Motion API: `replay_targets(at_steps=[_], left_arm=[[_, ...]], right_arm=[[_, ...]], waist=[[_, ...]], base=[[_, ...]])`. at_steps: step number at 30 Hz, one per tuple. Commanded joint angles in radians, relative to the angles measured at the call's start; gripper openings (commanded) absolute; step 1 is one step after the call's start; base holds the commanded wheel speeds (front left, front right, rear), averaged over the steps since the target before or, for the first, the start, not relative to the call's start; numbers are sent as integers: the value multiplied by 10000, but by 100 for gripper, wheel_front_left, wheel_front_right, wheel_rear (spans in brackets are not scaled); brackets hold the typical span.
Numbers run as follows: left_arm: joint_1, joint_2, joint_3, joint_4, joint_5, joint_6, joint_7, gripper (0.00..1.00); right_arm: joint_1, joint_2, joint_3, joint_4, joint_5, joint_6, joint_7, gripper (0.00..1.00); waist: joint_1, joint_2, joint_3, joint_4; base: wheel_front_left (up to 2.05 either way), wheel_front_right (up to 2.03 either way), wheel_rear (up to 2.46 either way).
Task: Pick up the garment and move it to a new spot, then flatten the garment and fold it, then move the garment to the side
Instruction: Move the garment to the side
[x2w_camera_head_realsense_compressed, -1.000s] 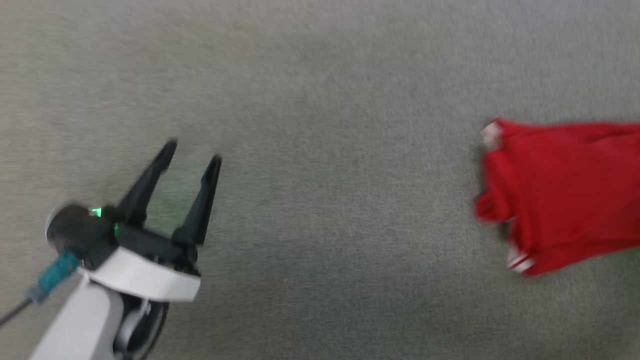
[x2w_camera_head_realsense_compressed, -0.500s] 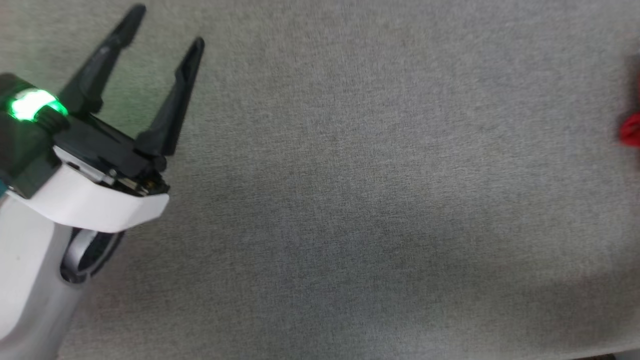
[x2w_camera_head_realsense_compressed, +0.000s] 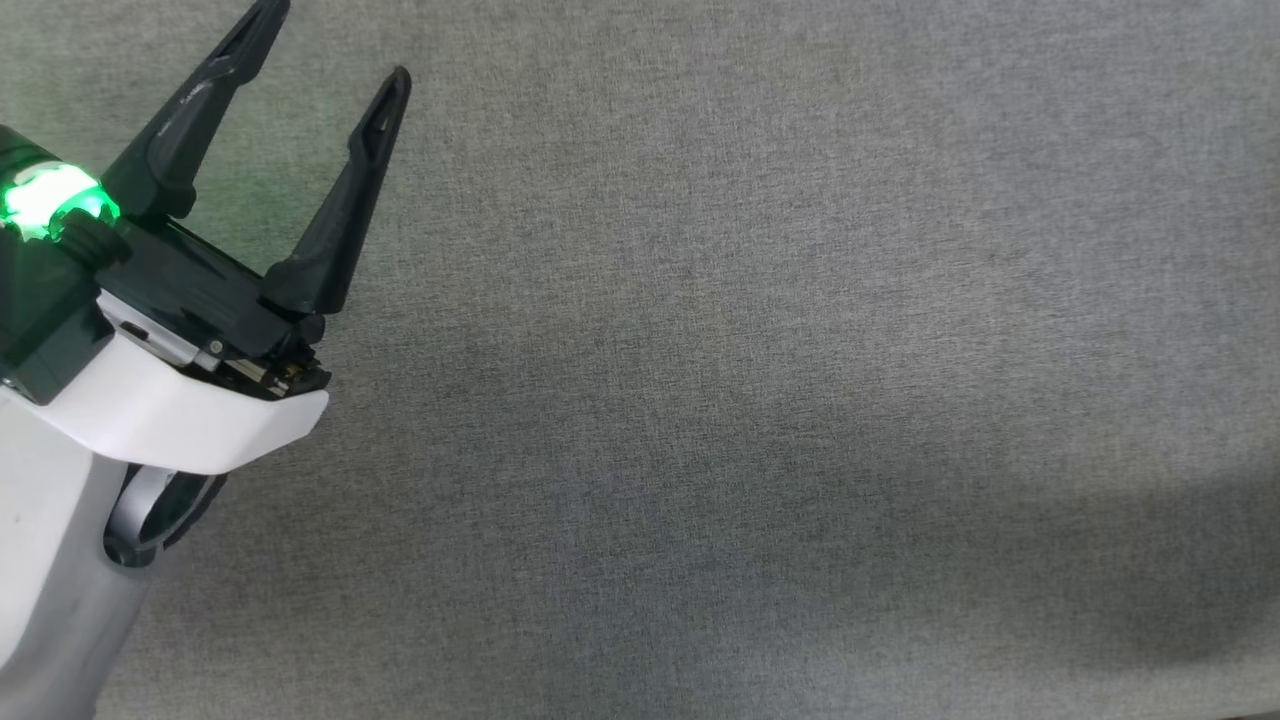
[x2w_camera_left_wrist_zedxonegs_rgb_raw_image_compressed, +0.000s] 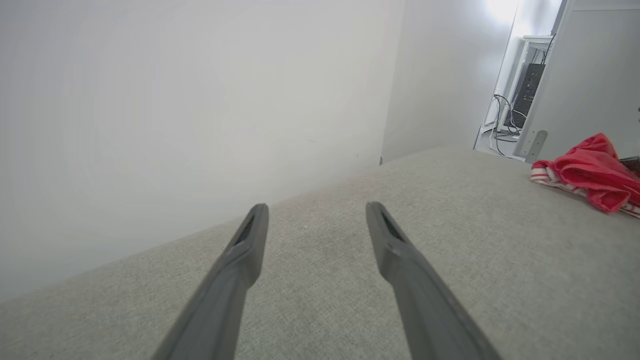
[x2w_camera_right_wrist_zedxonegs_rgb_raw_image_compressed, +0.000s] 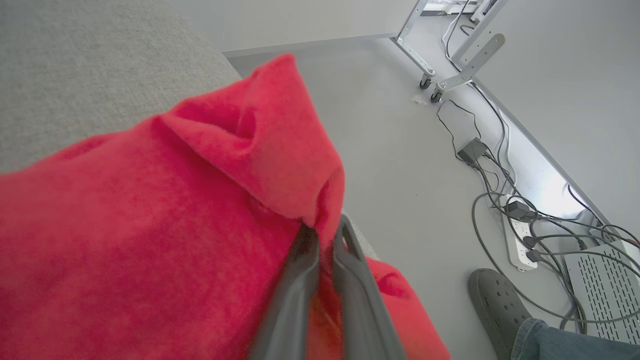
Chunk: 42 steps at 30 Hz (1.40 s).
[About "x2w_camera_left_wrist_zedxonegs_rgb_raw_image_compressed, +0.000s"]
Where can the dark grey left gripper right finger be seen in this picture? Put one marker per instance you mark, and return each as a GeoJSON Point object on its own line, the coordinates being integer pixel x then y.
{"type": "Point", "coordinates": [430, 310]}

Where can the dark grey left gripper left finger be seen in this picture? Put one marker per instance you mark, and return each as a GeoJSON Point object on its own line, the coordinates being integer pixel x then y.
{"type": "Point", "coordinates": [220, 305]}

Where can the red and white shirt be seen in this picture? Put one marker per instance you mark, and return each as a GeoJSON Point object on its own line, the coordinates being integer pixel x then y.
{"type": "Point", "coordinates": [590, 172]}

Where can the grey fabric sofa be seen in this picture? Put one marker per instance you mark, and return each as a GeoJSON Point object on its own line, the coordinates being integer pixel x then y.
{"type": "Point", "coordinates": [325, 310]}

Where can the black computer tower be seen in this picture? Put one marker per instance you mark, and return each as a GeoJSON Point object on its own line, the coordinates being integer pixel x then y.
{"type": "Point", "coordinates": [527, 92]}

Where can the white shelf unit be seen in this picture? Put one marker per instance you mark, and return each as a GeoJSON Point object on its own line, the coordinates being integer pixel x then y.
{"type": "Point", "coordinates": [517, 55]}

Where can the grey metal foot bracket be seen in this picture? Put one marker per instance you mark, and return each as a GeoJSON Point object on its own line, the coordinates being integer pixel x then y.
{"type": "Point", "coordinates": [537, 146]}

